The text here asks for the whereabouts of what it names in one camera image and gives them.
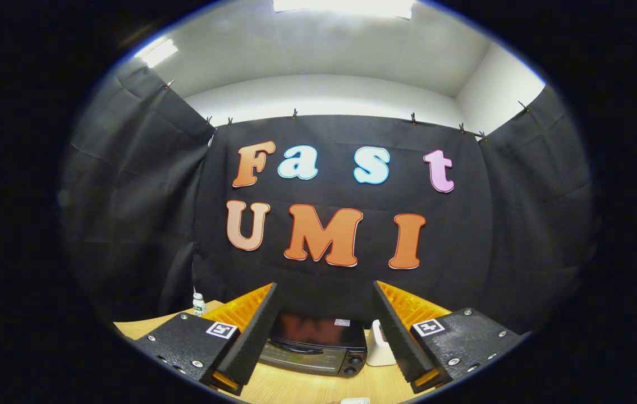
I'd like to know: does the white box appliance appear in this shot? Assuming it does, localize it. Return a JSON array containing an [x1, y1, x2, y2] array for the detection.
[[366, 320, 397, 366]]

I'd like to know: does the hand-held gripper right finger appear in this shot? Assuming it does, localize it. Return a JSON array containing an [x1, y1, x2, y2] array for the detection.
[[373, 281, 532, 393]]

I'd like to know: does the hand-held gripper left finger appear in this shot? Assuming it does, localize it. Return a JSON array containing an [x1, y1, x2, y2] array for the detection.
[[130, 282, 281, 396]]

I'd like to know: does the wide ceiling light panel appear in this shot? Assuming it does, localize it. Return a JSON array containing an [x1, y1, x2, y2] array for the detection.
[[272, 0, 414, 20]]

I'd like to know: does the black toaster oven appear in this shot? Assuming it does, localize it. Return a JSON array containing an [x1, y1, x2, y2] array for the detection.
[[256, 311, 368, 378]]

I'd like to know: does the narrow ceiling light panel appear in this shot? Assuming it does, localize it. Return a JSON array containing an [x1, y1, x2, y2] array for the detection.
[[136, 36, 180, 69]]

